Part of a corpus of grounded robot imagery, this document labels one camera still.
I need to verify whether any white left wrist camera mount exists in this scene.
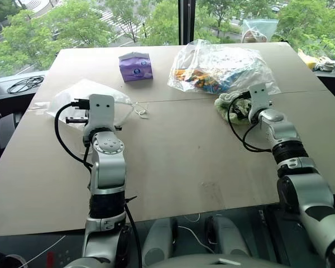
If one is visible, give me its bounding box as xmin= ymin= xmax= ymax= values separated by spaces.
xmin=88 ymin=94 xmax=116 ymax=132

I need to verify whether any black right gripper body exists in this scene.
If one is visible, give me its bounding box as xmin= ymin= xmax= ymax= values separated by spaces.
xmin=233 ymin=104 xmax=252 ymax=121

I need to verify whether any clear plastic bag of items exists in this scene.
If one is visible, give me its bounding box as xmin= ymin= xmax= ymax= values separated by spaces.
xmin=167 ymin=39 xmax=281 ymax=96

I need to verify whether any purple tissue pack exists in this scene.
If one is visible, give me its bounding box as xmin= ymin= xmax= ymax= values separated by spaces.
xmin=118 ymin=51 xmax=155 ymax=83

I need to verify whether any thin white cord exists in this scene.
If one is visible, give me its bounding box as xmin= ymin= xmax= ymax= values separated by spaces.
xmin=177 ymin=213 xmax=214 ymax=253

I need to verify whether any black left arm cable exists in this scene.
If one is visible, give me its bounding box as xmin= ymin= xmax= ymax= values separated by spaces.
xmin=54 ymin=98 xmax=93 ymax=170

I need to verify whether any black upper arm cable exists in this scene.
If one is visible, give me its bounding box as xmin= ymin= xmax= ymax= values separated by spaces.
xmin=123 ymin=195 xmax=143 ymax=268

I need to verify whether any green towel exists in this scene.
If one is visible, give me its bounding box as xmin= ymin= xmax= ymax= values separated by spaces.
xmin=214 ymin=91 xmax=258 ymax=126

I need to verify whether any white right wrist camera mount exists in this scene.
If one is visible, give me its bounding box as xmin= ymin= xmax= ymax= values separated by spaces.
xmin=247 ymin=83 xmax=272 ymax=113

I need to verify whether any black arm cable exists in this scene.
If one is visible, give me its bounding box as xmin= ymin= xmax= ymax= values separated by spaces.
xmin=54 ymin=98 xmax=93 ymax=170
xmin=123 ymin=195 xmax=143 ymax=268
xmin=228 ymin=93 xmax=272 ymax=153

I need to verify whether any grey robot torso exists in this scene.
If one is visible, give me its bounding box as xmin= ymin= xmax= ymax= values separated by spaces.
xmin=153 ymin=253 xmax=280 ymax=268

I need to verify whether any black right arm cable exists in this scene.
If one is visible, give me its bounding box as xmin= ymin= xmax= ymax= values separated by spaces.
xmin=228 ymin=93 xmax=272 ymax=153

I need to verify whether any grey rounded robot leg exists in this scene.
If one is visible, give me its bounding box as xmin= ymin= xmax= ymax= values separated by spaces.
xmin=141 ymin=217 xmax=178 ymax=266
xmin=205 ymin=215 xmax=251 ymax=258

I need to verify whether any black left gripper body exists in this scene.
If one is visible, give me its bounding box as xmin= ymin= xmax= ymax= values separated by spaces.
xmin=65 ymin=110 xmax=123 ymax=131

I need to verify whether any yellow and white cloth pile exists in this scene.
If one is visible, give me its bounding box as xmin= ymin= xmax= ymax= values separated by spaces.
xmin=296 ymin=48 xmax=335 ymax=74

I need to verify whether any white drawstring bag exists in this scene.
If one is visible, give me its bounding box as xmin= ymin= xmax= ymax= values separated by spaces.
xmin=46 ymin=79 xmax=151 ymax=127

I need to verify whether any clear bag with blue edge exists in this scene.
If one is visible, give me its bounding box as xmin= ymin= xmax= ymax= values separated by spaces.
xmin=241 ymin=18 xmax=277 ymax=44

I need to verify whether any coiled black cable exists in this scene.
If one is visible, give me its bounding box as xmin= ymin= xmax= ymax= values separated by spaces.
xmin=6 ymin=76 xmax=45 ymax=94

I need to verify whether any black window frame post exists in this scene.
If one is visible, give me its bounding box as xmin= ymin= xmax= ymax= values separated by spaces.
xmin=178 ymin=0 xmax=197 ymax=46

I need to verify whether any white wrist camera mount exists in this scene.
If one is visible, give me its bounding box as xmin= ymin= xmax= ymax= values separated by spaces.
xmin=247 ymin=83 xmax=272 ymax=113
xmin=88 ymin=94 xmax=116 ymax=132

